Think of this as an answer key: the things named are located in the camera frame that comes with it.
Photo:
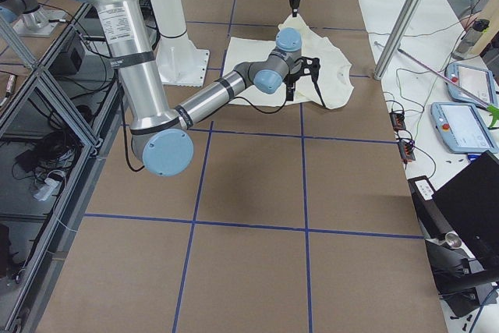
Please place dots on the cream long sleeve shirt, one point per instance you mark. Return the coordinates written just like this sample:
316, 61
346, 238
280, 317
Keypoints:
333, 81

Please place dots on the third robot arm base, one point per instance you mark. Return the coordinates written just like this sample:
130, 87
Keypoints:
30, 18

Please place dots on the red black circuit board upper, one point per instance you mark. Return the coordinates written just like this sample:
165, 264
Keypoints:
397, 120

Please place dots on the red black circuit board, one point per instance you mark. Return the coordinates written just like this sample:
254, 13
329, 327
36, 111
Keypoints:
397, 120
406, 151

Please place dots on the red black circuit board lower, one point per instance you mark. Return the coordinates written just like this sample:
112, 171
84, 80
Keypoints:
406, 151

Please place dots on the near teach pendant tablet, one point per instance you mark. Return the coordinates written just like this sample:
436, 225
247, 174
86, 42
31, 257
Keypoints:
461, 128

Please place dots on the teach pendant tablet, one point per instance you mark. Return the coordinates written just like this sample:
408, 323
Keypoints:
478, 81
461, 128

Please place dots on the clear water bottle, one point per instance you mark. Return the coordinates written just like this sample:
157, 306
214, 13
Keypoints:
472, 35

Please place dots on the far teach pendant tablet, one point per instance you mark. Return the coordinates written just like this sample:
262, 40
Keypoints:
478, 81

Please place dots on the metal reacher grabber tool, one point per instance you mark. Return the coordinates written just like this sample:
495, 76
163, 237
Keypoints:
493, 110

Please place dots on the black monitor on stand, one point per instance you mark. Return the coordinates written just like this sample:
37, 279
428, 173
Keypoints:
461, 220

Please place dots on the white power strip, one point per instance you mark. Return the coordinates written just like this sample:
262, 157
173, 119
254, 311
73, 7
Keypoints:
46, 190

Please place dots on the aluminium frame post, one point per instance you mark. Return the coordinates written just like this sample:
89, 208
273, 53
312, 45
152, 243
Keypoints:
393, 42

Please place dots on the aluminium frame side rail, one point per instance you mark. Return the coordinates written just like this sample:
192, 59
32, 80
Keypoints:
59, 127

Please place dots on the black box under frame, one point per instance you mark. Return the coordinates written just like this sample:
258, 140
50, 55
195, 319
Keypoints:
69, 59

